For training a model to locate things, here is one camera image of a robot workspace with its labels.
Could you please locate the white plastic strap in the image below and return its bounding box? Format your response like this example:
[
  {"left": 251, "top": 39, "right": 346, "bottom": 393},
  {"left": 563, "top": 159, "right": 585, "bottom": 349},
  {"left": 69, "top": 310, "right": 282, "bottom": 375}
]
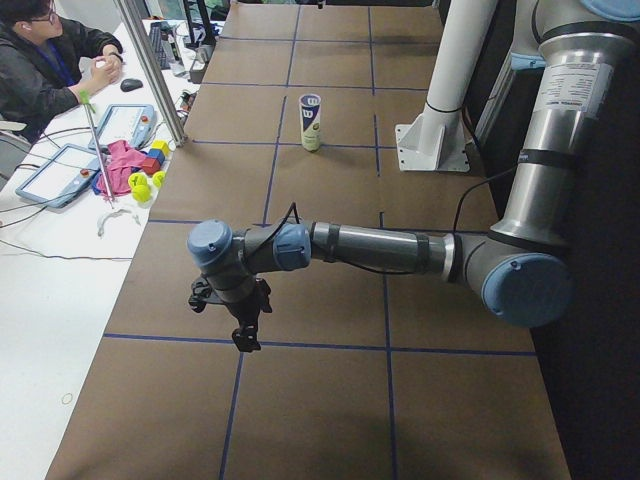
[{"left": 95, "top": 208, "right": 142, "bottom": 238}]

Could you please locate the teach pendant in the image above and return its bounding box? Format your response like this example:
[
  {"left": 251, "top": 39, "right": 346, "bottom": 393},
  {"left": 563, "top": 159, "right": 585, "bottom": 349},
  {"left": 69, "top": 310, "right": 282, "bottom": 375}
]
[
  {"left": 97, "top": 104, "right": 157, "bottom": 148},
  {"left": 15, "top": 144, "right": 99, "bottom": 209}
]

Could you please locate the black computer mouse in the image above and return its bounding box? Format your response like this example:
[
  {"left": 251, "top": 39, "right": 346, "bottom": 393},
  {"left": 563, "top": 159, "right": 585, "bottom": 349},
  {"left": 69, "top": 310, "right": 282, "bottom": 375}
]
[{"left": 120, "top": 78, "right": 144, "bottom": 93}]

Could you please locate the black keyboard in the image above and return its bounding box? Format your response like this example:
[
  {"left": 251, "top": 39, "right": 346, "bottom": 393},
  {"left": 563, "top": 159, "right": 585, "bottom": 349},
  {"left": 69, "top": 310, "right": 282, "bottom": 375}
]
[{"left": 148, "top": 21, "right": 170, "bottom": 70}]

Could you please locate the teach pendant near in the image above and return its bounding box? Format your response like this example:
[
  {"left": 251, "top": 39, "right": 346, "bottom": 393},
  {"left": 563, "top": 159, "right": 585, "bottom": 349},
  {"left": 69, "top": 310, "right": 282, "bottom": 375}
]
[{"left": 15, "top": 144, "right": 99, "bottom": 209}]

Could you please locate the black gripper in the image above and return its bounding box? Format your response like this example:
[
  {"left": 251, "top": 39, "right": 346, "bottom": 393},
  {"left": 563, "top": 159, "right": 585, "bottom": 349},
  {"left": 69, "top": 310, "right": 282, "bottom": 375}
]
[{"left": 227, "top": 279, "right": 273, "bottom": 352}]

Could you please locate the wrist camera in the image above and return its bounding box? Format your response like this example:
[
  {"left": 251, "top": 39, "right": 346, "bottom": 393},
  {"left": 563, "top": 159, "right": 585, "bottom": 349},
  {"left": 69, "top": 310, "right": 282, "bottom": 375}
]
[{"left": 188, "top": 276, "right": 222, "bottom": 313}]

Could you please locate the spare tennis ball one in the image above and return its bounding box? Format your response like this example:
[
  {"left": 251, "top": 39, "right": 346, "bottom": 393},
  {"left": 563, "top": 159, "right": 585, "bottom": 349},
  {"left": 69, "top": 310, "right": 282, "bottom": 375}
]
[{"left": 128, "top": 172, "right": 148, "bottom": 189}]

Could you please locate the yellow cube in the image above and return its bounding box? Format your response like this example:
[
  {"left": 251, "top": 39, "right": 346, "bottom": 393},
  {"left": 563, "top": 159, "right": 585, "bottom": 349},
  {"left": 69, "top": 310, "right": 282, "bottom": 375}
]
[{"left": 148, "top": 139, "right": 171, "bottom": 158}]

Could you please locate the seated person black jacket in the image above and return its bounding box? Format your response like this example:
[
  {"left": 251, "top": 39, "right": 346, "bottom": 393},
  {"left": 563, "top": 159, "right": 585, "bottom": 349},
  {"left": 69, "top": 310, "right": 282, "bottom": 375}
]
[{"left": 1, "top": 1, "right": 123, "bottom": 144}]

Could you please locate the clear water bottle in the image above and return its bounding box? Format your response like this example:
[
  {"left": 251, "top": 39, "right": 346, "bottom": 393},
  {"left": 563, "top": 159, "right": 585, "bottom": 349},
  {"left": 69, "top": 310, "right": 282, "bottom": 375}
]
[{"left": 165, "top": 33, "right": 185, "bottom": 77}]

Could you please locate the spare tennis ball two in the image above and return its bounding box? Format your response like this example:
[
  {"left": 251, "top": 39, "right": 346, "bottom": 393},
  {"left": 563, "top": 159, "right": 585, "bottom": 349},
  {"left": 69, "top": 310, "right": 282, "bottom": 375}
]
[{"left": 131, "top": 184, "right": 151, "bottom": 203}]

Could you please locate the teach pendant far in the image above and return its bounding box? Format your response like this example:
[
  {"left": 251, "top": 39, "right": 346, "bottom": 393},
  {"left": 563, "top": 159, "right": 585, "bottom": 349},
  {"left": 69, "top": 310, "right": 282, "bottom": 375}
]
[{"left": 97, "top": 104, "right": 157, "bottom": 148}]

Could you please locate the blue red cube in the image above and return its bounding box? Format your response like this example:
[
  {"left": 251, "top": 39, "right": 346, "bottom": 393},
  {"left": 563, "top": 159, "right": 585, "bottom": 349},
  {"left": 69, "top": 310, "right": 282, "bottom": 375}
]
[{"left": 141, "top": 148, "right": 165, "bottom": 176}]

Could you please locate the spare tennis ball three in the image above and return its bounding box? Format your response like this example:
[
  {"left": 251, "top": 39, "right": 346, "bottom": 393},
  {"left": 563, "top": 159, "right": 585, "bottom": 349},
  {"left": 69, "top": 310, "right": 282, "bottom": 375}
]
[{"left": 152, "top": 170, "right": 166, "bottom": 189}]

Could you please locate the metal grabber stick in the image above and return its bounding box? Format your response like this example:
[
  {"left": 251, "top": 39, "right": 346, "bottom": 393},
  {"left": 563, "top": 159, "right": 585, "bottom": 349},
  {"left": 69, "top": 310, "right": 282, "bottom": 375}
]
[{"left": 79, "top": 90, "right": 115, "bottom": 205}]

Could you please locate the pink cloth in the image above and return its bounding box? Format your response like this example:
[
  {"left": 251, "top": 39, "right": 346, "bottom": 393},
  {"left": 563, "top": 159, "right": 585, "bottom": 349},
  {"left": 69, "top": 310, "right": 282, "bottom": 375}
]
[{"left": 107, "top": 140, "right": 146, "bottom": 196}]

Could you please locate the aluminium frame post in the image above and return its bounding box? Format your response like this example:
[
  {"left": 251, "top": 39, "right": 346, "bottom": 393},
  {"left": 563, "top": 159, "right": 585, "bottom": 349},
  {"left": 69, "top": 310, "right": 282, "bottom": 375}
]
[{"left": 114, "top": 0, "right": 187, "bottom": 147}]

